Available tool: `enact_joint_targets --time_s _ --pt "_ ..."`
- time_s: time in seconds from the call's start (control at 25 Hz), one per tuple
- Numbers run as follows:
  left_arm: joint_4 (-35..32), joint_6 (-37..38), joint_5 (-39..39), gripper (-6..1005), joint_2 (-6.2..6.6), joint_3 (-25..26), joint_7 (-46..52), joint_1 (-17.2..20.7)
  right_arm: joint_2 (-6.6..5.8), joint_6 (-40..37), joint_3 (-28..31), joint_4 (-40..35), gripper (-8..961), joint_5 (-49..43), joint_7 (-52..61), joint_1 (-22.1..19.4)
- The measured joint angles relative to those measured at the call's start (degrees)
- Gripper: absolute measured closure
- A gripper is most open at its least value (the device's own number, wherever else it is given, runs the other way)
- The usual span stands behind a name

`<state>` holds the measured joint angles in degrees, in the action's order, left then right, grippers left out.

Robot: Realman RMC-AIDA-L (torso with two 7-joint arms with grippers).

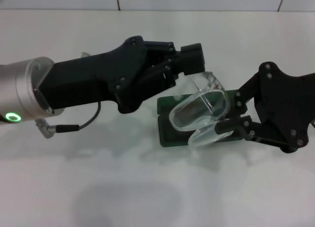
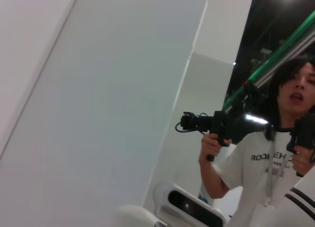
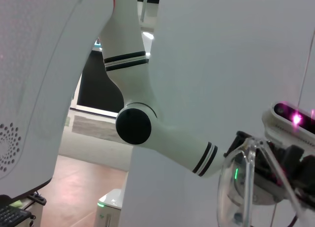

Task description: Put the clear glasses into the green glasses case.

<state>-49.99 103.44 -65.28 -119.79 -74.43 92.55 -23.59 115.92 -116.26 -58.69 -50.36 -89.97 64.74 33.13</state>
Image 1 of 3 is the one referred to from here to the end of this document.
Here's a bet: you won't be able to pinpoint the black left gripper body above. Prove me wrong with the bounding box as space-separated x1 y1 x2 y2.
33 35 158 114

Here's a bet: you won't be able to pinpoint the green glasses case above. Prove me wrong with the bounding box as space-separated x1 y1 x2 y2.
157 89 247 148

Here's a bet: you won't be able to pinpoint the clear white glasses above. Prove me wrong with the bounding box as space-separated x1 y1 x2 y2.
169 70 231 149

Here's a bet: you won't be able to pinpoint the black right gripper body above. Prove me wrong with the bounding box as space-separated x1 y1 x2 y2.
255 61 315 154

